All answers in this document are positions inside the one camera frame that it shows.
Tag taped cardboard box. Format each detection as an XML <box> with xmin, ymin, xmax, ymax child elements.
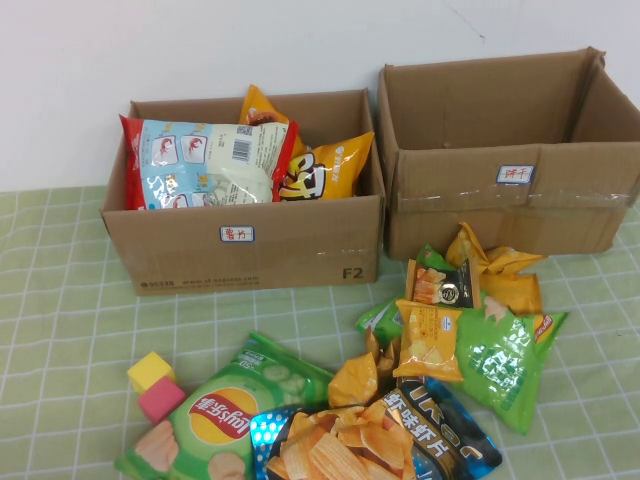
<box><xmin>377</xmin><ymin>46</ymin><xmax>640</xmax><ymax>261</ymax></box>

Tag light green Lay's bag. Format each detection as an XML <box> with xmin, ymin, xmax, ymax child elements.
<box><xmin>354</xmin><ymin>243</ymin><xmax>570</xmax><ymax>435</ymax></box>

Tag white label on F2 box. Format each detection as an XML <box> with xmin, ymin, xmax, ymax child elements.
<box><xmin>219</xmin><ymin>224</ymin><xmax>256</xmax><ymax>244</ymax></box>

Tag cardboard box with F2 print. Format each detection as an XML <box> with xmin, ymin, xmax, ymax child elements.
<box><xmin>98</xmin><ymin>88</ymin><xmax>387</xmax><ymax>297</ymax></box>

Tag small black chip packet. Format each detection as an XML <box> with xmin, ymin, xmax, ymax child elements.
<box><xmin>404</xmin><ymin>255</ymin><xmax>482</xmax><ymax>312</ymax></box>

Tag yellow foam cube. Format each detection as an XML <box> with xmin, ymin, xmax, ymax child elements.
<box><xmin>126</xmin><ymin>351</ymin><xmax>177</xmax><ymax>396</ymax></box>

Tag small yellow snack packet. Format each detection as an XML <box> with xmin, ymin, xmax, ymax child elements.
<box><xmin>479</xmin><ymin>272</ymin><xmax>544</xmax><ymax>315</ymax></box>
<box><xmin>327</xmin><ymin>351</ymin><xmax>379</xmax><ymax>409</ymax></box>
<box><xmin>444</xmin><ymin>222</ymin><xmax>490</xmax><ymax>274</ymax></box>
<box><xmin>482</xmin><ymin>246</ymin><xmax>546</xmax><ymax>275</ymax></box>

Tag pink foam cube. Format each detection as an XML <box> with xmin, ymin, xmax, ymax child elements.
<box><xmin>137</xmin><ymin>376</ymin><xmax>187</xmax><ymax>426</ymax></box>

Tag white label on taped box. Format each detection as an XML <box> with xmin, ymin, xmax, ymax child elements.
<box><xmin>498</xmin><ymin>164</ymin><xmax>536</xmax><ymax>184</ymax></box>

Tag red shrimp stick bag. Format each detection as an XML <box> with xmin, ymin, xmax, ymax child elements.
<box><xmin>118</xmin><ymin>113</ymin><xmax>300</xmax><ymax>211</ymax></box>

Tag yellow cracker packet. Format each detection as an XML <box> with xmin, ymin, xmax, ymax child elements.
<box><xmin>392</xmin><ymin>298</ymin><xmax>465</xmax><ymax>384</ymax></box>

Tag green cucumber Lay's bag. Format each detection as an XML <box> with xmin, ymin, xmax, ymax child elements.
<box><xmin>113</xmin><ymin>331</ymin><xmax>335</xmax><ymax>480</ymax></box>

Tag yellow chip bag black letters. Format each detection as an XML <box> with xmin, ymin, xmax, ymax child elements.
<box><xmin>277</xmin><ymin>131</ymin><xmax>376</xmax><ymax>201</ymax></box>

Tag green checked tablecloth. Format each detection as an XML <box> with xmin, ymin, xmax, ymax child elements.
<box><xmin>0</xmin><ymin>185</ymin><xmax>640</xmax><ymax>480</ymax></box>

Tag blue black shrimp chip bag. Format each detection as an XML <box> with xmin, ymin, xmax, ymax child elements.
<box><xmin>248</xmin><ymin>375</ymin><xmax>504</xmax><ymax>480</ymax></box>

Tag small golden snack packet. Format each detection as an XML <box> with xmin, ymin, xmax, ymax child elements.
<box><xmin>363</xmin><ymin>327</ymin><xmax>401</xmax><ymax>381</ymax></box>

